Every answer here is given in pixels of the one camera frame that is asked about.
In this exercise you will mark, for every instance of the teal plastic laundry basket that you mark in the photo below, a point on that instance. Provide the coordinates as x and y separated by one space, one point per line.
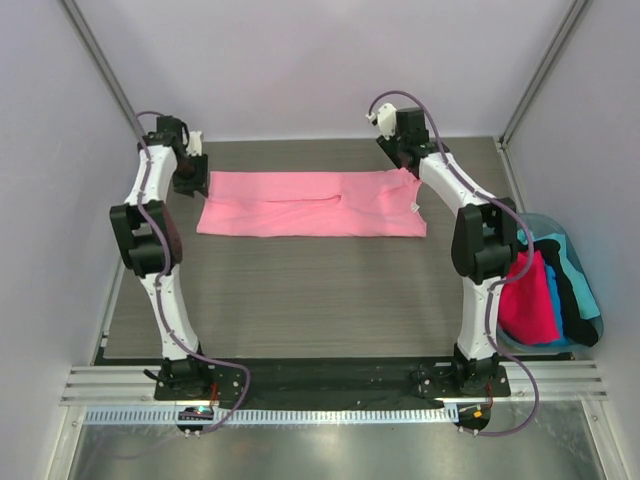
540 225

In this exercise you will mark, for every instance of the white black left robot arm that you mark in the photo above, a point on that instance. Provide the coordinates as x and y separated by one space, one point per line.
171 158

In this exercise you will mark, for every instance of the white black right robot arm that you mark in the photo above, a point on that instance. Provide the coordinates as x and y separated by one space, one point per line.
484 241

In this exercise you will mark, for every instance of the left aluminium corner post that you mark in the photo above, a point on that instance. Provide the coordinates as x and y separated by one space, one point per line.
101 63

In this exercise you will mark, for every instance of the right aluminium corner post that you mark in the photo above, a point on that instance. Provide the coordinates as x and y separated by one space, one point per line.
560 39

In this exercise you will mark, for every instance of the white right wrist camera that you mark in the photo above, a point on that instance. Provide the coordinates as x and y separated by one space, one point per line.
385 119

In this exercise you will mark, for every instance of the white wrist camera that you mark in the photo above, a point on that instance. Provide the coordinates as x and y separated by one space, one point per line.
385 119
195 143

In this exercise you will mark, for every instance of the slotted white cable duct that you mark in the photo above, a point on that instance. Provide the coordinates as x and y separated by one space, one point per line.
183 416

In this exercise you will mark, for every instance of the turquoise t shirt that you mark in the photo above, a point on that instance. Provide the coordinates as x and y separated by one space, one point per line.
586 301

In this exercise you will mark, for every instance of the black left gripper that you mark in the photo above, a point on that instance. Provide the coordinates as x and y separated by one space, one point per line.
199 182

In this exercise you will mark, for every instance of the aluminium front frame rail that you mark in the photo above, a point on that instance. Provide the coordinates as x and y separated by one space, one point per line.
555 380

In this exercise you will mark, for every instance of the black t shirt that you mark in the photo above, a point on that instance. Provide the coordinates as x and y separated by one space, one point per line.
577 330

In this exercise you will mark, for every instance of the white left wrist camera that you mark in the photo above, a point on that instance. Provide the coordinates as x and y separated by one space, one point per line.
195 143

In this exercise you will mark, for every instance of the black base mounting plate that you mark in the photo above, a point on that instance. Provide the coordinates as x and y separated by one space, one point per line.
338 384

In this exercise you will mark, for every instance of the light pink t shirt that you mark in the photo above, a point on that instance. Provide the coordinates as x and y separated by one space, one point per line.
313 204

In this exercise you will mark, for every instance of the aluminium corner post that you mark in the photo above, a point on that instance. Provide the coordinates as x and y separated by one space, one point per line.
101 63
560 39

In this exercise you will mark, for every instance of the magenta t shirt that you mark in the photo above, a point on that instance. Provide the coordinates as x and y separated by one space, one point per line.
526 311

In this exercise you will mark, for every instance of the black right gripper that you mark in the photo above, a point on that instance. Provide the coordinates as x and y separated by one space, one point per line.
395 153

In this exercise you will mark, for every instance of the blue t shirt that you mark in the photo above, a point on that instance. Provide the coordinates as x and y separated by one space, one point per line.
556 306

